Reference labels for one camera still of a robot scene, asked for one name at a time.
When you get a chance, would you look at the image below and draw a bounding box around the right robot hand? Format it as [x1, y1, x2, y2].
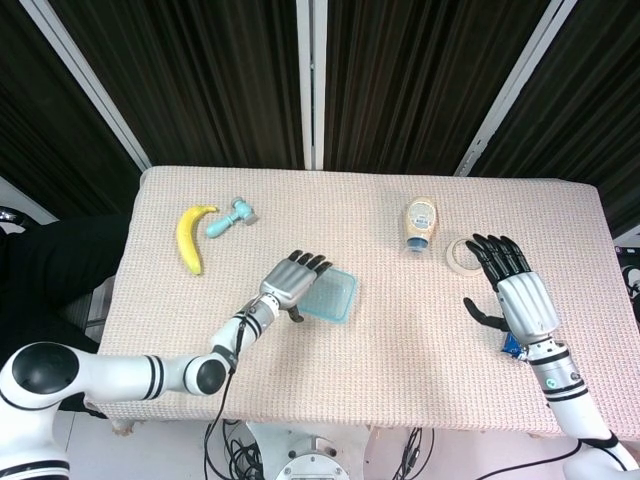
[463, 233, 560, 347]

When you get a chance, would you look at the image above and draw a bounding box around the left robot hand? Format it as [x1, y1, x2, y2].
[257, 249, 335, 324]

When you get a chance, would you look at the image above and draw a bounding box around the light blue plastic container lid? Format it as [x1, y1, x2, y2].
[298, 265, 360, 326]

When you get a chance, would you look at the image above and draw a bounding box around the clear plastic container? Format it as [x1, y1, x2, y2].
[299, 304, 351, 326]

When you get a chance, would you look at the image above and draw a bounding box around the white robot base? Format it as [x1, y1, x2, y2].
[244, 422, 381, 480]

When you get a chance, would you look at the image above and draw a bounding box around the blue snack packet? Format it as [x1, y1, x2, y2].
[501, 332, 531, 362]

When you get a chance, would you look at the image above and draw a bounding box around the masking tape roll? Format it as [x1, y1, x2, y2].
[445, 237, 484, 275]

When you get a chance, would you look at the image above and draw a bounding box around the light blue toy hammer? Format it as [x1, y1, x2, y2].
[205, 197, 259, 238]

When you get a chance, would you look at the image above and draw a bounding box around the yellow banana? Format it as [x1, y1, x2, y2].
[175, 204, 220, 276]

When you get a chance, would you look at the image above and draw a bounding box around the pink waffle tablecloth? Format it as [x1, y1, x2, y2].
[83, 165, 640, 441]

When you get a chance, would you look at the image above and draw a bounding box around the mayonnaise squeeze bottle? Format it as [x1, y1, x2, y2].
[403, 196, 441, 256]

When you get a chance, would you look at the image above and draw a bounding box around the dark curtain panel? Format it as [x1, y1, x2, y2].
[0, 0, 142, 226]
[472, 0, 640, 239]
[49, 0, 306, 169]
[324, 0, 551, 174]

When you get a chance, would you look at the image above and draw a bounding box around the person in black clothes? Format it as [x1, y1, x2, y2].
[0, 214, 132, 416]

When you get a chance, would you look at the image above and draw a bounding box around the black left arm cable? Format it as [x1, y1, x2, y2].
[203, 319, 249, 480]

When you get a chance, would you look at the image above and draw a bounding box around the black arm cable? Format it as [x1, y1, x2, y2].
[203, 319, 249, 480]
[562, 430, 621, 454]

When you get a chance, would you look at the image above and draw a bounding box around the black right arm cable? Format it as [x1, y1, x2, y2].
[562, 430, 621, 454]

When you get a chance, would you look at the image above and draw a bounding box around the black cable bundle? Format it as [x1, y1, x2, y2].
[397, 427, 436, 480]
[219, 419, 266, 480]

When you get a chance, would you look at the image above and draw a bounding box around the white frame post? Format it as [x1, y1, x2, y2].
[19, 0, 151, 170]
[295, 0, 329, 171]
[453, 0, 579, 177]

